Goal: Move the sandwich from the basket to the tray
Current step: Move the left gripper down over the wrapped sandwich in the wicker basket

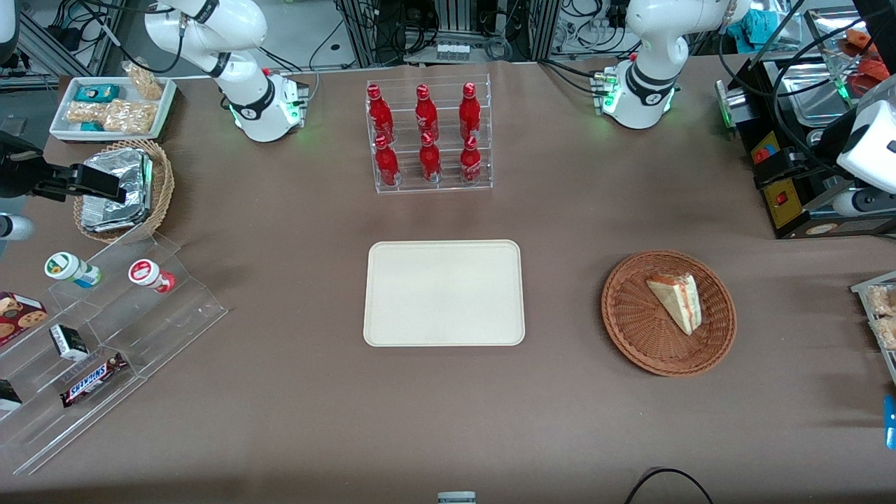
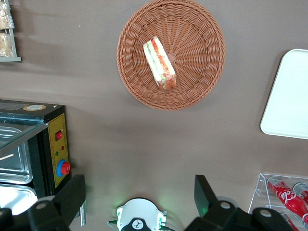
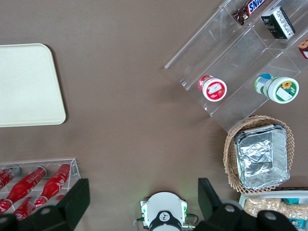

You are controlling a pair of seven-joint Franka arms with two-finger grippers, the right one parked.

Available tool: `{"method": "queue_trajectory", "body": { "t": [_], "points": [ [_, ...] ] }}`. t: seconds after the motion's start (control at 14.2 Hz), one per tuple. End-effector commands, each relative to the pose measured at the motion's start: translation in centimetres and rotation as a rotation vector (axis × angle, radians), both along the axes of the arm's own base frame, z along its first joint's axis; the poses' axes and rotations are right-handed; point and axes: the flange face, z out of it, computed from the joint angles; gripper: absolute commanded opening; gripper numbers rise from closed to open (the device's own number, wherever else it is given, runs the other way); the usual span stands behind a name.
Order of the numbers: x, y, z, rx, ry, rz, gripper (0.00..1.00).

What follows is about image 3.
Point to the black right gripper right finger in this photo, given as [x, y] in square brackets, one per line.
[216, 216]

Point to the foil wrapped food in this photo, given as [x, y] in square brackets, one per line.
[260, 156]

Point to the clear bag of puffed snacks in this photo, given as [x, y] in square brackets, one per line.
[293, 209]
[257, 207]

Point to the cream plastic serving tray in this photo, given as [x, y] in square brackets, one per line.
[29, 84]

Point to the red lid yoghurt cup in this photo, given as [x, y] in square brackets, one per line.
[214, 90]

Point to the red soda bottle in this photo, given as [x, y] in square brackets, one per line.
[56, 183]
[24, 186]
[6, 179]
[25, 208]

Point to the light wicker basket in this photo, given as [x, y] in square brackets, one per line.
[231, 163]

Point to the Snickers chocolate bar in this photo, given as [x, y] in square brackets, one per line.
[255, 6]

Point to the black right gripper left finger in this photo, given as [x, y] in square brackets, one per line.
[60, 216]

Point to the green lid sunflower cup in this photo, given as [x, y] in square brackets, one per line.
[284, 89]

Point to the clear acrylic stepped shelf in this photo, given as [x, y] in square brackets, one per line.
[216, 48]

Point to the red cookie box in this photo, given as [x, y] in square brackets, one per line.
[304, 49]

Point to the white rectangular snack tray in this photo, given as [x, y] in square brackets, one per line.
[241, 201]

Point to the small black carton box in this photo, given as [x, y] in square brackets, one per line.
[276, 24]

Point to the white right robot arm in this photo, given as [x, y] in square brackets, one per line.
[166, 204]

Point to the clear acrylic bottle rack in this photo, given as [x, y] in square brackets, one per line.
[74, 168]

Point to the small teal snack packet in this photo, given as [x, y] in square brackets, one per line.
[291, 201]

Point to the teal snack box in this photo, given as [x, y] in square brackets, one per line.
[295, 222]

